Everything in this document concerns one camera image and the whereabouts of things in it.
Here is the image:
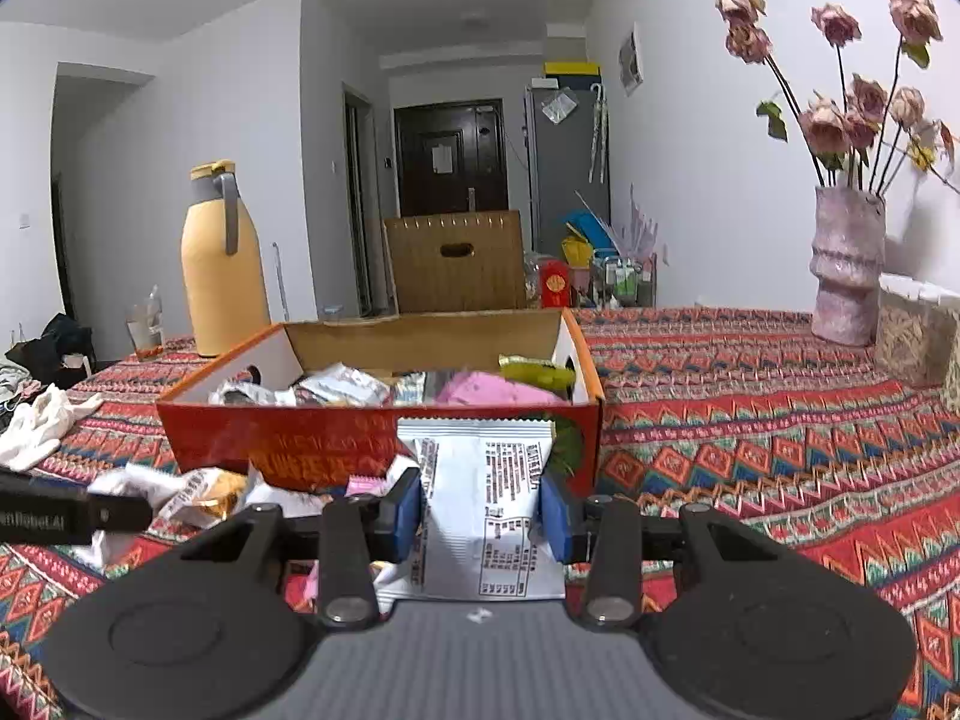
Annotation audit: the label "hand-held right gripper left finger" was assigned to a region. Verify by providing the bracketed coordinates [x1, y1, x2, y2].
[180, 467, 425, 631]

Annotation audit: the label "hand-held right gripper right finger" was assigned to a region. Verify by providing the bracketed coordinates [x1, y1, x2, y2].
[538, 469, 781, 632]

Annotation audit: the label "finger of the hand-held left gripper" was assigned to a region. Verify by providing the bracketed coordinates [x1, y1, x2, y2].
[86, 493, 155, 539]

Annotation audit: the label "white printed snack packet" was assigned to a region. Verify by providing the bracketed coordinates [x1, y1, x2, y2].
[375, 420, 567, 605]

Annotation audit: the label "red cardboard box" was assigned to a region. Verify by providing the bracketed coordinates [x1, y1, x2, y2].
[156, 307, 605, 500]

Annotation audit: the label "pink snack packet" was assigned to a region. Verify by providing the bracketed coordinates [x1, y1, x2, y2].
[435, 370, 575, 406]

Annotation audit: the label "white orange snack packet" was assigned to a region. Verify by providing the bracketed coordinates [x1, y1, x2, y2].
[296, 362, 391, 407]

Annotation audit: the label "long green snack packet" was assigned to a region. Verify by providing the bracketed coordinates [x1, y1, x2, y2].
[499, 355, 578, 391]

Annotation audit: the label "silver snack packet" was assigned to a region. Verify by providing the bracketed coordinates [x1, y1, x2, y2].
[210, 381, 297, 407]

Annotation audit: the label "white cloth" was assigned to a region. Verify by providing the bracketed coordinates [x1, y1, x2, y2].
[0, 382, 106, 470]

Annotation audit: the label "grey clothes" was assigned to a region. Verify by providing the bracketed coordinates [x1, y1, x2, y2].
[0, 356, 42, 410]

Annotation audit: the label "dark clothes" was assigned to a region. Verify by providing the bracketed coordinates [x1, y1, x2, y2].
[6, 313, 97, 383]

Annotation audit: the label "glass cup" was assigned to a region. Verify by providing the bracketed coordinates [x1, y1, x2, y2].
[126, 286, 166, 361]

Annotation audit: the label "small red box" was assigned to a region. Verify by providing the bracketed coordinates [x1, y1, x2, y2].
[538, 259, 572, 308]

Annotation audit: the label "brown cardboard box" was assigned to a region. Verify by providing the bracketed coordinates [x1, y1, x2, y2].
[382, 210, 528, 314]

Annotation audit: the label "yellow thermos jug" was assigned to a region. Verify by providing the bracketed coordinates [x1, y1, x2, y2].
[180, 160, 271, 358]

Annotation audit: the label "blue board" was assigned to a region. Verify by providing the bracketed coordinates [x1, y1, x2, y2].
[564, 210, 616, 250]

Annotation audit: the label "pale pink wrapping sheets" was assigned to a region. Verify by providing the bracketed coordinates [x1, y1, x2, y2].
[626, 184, 661, 260]

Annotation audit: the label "grey refrigerator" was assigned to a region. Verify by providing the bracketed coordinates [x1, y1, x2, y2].
[523, 84, 612, 256]

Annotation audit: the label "dark entrance door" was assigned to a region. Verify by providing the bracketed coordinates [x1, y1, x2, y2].
[394, 99, 511, 217]

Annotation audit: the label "folded umbrella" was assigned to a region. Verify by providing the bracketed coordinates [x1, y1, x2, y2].
[589, 85, 608, 185]

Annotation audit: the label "pink ceramic vase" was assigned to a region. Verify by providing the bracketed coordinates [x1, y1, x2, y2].
[810, 186, 887, 347]

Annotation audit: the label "floral patterned vase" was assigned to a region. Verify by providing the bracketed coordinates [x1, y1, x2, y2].
[943, 326, 960, 415]

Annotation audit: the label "yellow box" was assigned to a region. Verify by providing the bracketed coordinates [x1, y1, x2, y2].
[544, 61, 602, 87]

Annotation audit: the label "dried pink roses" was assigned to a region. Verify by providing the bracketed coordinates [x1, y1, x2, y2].
[715, 0, 957, 192]

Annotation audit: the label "yellow flower branch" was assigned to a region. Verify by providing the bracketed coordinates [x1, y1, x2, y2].
[904, 120, 960, 196]

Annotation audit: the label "wire rack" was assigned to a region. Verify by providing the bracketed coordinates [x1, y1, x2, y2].
[591, 251, 659, 308]

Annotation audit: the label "wall poster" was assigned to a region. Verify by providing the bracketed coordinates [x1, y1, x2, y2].
[617, 22, 646, 97]

